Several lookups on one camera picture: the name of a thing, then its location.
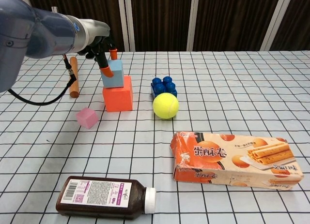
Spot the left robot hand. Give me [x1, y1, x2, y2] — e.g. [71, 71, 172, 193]
[77, 19, 119, 78]

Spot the dark screen white frame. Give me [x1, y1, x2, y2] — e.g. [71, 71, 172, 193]
[19, 0, 310, 55]

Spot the medium blue foam cube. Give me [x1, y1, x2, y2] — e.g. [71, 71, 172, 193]
[101, 59, 125, 89]

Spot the small pink foam cube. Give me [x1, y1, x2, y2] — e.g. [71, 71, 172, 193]
[75, 107, 99, 130]

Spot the wooden rolling pin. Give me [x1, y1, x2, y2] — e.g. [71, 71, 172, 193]
[69, 56, 80, 99]

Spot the large orange foam cube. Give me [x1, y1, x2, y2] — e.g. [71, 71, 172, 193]
[102, 75, 134, 113]

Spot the yellow tennis ball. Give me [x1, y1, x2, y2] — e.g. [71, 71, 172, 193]
[152, 92, 180, 120]

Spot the brown bottle white cap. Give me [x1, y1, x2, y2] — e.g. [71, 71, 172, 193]
[55, 175, 157, 221]

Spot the orange egg roll box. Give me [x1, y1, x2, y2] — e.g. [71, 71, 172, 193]
[170, 131, 304, 192]

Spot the blue studded toy brick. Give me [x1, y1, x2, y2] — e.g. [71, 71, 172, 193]
[150, 75, 178, 99]

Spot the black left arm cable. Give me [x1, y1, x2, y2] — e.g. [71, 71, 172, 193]
[8, 53, 78, 106]

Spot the light blue checkered tablecloth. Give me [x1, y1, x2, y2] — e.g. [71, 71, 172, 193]
[0, 49, 310, 224]

